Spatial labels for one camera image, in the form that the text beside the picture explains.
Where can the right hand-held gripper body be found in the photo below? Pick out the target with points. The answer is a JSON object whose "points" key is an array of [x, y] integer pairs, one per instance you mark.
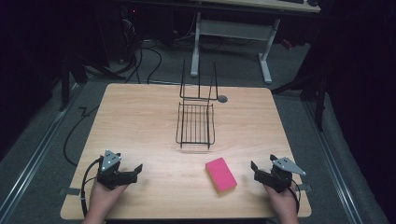
{"points": [[278, 174]]}

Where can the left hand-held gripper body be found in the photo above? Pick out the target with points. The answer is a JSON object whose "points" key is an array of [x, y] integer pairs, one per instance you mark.
{"points": [[113, 174]]}

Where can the pink sponge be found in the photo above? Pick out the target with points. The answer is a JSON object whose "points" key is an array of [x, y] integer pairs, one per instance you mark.
{"points": [[220, 175]]}

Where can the person's left hand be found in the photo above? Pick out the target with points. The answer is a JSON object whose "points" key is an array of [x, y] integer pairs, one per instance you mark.
{"points": [[102, 199]]}

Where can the person's right hand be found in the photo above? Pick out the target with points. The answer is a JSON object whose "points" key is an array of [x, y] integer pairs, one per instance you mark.
{"points": [[283, 205]]}

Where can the grey tape strip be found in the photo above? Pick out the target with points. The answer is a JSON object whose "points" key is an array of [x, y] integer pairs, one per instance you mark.
{"points": [[305, 188], [70, 191]]}

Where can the grey table grommet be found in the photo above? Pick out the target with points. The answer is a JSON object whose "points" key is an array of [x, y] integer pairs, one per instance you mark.
{"points": [[222, 99]]}

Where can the black metal stand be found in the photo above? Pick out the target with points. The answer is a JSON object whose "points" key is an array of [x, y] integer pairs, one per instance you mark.
{"points": [[67, 77], [311, 90]]}

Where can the white-legged desk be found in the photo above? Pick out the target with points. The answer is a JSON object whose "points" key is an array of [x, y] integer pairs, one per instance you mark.
{"points": [[236, 29]]}

